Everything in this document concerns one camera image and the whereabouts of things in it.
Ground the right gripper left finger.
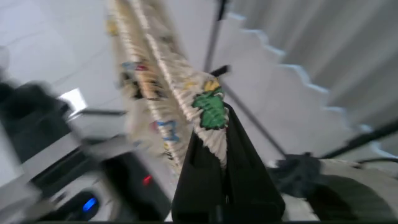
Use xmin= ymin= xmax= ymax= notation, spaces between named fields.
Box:
xmin=171 ymin=130 xmax=226 ymax=222

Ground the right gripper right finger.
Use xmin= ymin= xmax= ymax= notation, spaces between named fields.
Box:
xmin=223 ymin=103 xmax=286 ymax=222

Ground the cream printed garment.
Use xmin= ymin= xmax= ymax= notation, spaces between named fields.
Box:
xmin=105 ymin=0 xmax=231 ymax=170

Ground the black clothes rack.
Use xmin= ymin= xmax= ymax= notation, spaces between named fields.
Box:
xmin=203 ymin=0 xmax=398 ymax=160

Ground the white laundry basket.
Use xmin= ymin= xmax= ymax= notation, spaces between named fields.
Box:
xmin=267 ymin=152 xmax=398 ymax=222

